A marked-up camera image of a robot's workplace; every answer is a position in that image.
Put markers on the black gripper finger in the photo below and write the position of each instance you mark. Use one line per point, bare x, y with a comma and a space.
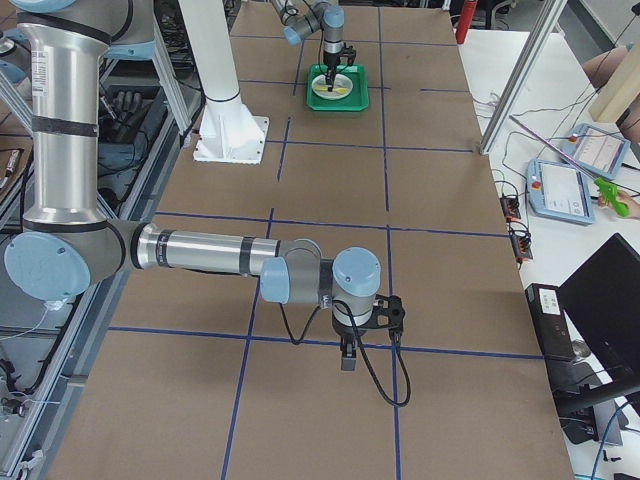
330, 76

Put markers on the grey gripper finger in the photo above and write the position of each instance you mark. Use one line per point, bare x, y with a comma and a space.
348, 360

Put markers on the yellow spoon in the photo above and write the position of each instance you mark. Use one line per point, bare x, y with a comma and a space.
322, 91

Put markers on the white plate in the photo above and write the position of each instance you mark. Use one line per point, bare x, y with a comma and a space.
340, 81

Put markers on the green plastic tray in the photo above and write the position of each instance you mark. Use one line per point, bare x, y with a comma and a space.
356, 101

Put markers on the red fire extinguisher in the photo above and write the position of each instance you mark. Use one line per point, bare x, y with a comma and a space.
465, 20

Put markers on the black desktop computer box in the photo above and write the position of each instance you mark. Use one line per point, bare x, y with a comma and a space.
549, 321

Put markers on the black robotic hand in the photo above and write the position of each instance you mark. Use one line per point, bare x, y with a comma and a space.
121, 117

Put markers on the orange black connector box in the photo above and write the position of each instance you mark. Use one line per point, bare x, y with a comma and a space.
510, 207

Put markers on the near teach pendant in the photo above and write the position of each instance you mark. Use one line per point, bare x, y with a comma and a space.
559, 191

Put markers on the teach pendant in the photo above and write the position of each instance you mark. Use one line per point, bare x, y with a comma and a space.
559, 191
598, 151

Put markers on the black computer monitor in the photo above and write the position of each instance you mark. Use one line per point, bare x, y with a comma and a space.
602, 300

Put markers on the far teach pendant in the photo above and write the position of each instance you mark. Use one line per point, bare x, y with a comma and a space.
598, 151

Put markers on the wooden block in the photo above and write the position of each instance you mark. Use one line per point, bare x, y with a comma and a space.
620, 91

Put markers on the green plastic grabber tool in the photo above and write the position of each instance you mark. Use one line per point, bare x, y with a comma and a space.
620, 201

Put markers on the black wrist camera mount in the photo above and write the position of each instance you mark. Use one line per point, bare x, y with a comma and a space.
388, 314

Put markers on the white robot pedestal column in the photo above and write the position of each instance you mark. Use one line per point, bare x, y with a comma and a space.
228, 132

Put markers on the aluminium frame post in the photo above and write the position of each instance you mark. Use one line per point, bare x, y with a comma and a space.
537, 38

